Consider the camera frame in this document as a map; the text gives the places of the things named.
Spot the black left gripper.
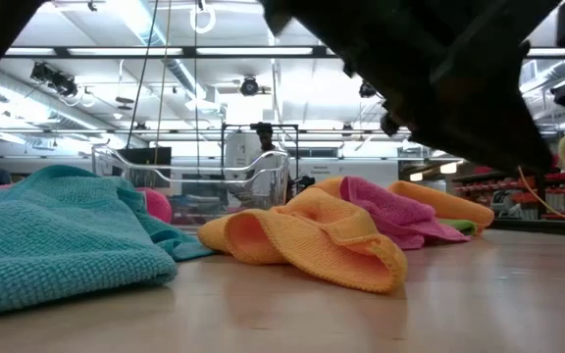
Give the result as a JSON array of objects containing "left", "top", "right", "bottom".
[{"left": 343, "top": 43, "right": 554, "bottom": 176}]

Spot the orange microfiber towel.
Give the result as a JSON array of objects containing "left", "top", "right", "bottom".
[
  {"left": 197, "top": 176, "right": 409, "bottom": 294},
  {"left": 387, "top": 179, "right": 495, "bottom": 231}
]

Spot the pink microfiber towel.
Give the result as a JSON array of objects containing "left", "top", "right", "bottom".
[
  {"left": 339, "top": 176, "right": 470, "bottom": 250},
  {"left": 0, "top": 183, "right": 174, "bottom": 225}
]

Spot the green microfiber towel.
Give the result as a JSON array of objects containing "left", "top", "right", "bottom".
[{"left": 438, "top": 219, "right": 479, "bottom": 235}]

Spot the blue microfiber towel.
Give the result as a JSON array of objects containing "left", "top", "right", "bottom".
[{"left": 0, "top": 165, "right": 215, "bottom": 320}]

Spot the round black ceiling fixture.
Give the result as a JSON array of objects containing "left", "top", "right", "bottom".
[{"left": 239, "top": 76, "right": 260, "bottom": 97}]

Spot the clear plastic bin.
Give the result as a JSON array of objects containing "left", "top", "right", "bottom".
[{"left": 90, "top": 144, "right": 291, "bottom": 227}]

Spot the black overhead beam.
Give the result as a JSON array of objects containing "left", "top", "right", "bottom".
[{"left": 2, "top": 45, "right": 565, "bottom": 60}]

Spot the black monitor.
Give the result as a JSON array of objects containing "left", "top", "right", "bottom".
[{"left": 115, "top": 146, "right": 172, "bottom": 190}]

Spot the yellow hanging cable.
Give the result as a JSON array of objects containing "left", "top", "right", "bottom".
[{"left": 516, "top": 165, "right": 565, "bottom": 222}]

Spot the white hanging ring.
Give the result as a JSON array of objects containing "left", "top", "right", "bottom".
[{"left": 188, "top": 3, "right": 217, "bottom": 34}]

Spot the black hanging cable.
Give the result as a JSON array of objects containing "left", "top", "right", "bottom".
[{"left": 125, "top": 0, "right": 161, "bottom": 148}]

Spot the black ceiling camera rig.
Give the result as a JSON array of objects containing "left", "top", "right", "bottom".
[{"left": 29, "top": 62, "right": 78, "bottom": 98}]

